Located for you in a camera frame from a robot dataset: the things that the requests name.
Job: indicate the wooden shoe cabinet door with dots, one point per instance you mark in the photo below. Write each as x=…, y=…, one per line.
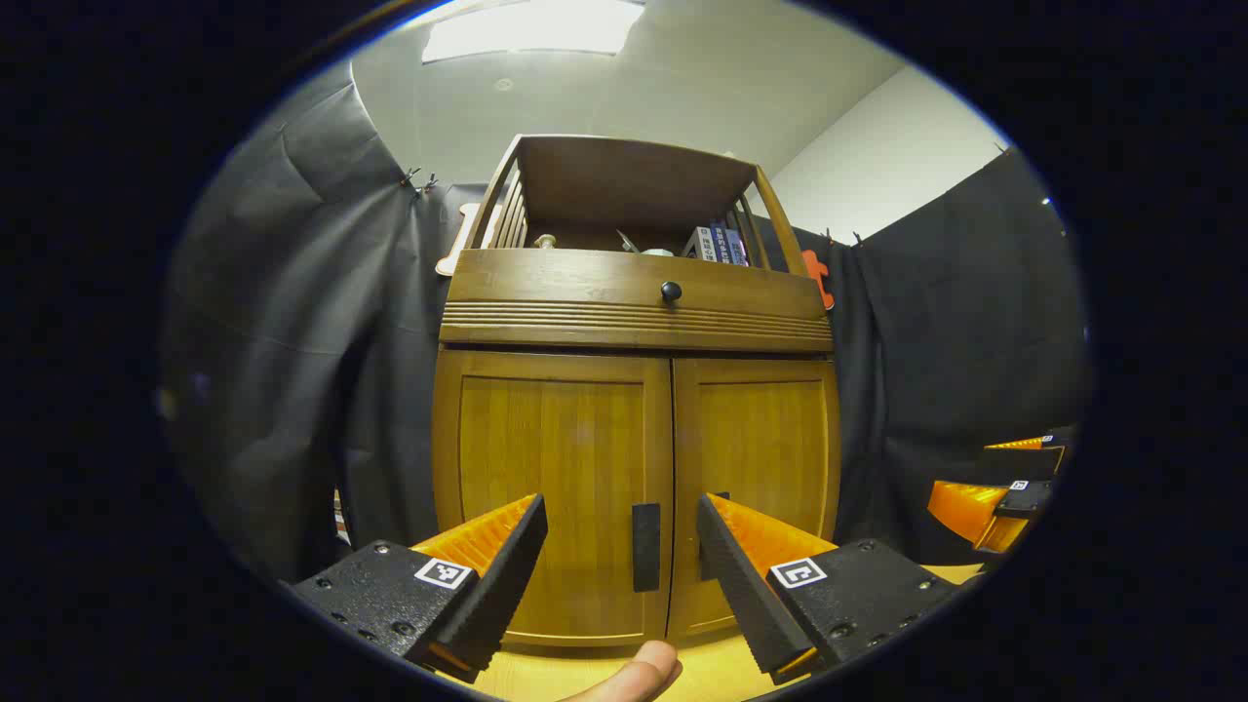
x=546, y=458
x=760, y=439

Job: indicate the black drawer knob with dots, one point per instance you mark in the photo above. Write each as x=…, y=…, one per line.
x=672, y=291

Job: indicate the ceiling light panel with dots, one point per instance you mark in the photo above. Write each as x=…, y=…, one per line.
x=526, y=29

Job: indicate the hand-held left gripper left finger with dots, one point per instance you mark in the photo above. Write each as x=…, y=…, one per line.
x=507, y=585

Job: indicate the light blue book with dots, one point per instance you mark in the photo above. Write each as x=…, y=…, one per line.
x=738, y=250

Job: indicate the wooden double-door shoe cabinet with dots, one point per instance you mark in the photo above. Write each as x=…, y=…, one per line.
x=634, y=185

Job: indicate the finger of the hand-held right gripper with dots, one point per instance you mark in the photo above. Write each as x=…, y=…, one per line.
x=965, y=507
x=1024, y=463

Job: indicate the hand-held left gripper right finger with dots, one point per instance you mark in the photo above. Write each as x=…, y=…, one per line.
x=741, y=595

